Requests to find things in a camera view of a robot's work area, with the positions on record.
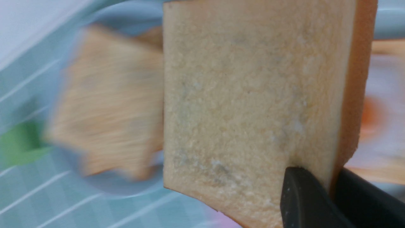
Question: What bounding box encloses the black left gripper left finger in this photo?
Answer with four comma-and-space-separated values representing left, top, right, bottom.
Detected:
280, 167, 355, 228

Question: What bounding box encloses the toast slice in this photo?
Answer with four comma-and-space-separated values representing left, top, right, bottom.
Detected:
45, 25, 164, 181
163, 0, 378, 228

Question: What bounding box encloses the green checkered tablecloth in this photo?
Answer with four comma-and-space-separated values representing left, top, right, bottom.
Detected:
0, 35, 244, 228

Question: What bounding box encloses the green wooden cube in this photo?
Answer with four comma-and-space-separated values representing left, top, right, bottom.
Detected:
1, 121, 52, 168

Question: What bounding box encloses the fried egg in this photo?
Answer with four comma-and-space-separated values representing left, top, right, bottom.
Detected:
346, 55, 404, 168

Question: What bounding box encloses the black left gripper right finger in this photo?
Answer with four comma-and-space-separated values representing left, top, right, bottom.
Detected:
334, 168, 405, 228

